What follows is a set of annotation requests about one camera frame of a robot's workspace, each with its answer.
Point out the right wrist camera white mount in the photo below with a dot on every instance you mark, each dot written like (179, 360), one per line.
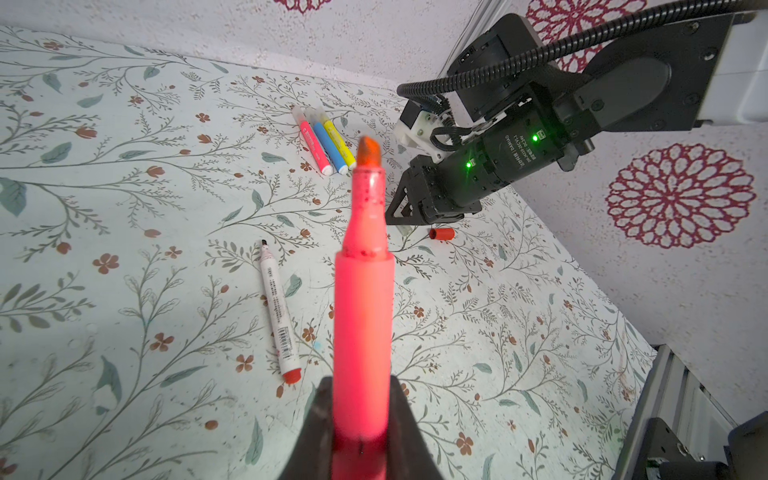
(414, 130)

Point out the pink highlighter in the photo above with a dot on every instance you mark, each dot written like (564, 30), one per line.
(364, 297)

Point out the blue highlighter pen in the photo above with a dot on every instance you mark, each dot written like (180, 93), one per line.
(326, 142)

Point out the pink highlighter pen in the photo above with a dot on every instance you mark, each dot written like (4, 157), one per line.
(312, 142)

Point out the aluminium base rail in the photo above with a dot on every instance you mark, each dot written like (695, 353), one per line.
(676, 419)

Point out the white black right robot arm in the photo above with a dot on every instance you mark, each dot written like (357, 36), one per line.
(674, 67)

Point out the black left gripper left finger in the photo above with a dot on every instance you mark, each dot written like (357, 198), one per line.
(312, 453)

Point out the red pen cap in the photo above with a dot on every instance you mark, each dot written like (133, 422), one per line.
(442, 234)

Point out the yellow highlighter pen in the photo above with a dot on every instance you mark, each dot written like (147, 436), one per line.
(337, 140)

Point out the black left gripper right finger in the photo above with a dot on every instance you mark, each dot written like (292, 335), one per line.
(408, 457)

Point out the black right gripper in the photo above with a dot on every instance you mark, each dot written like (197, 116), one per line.
(515, 133)

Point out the white red marker pen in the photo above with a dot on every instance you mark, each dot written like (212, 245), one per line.
(287, 351)

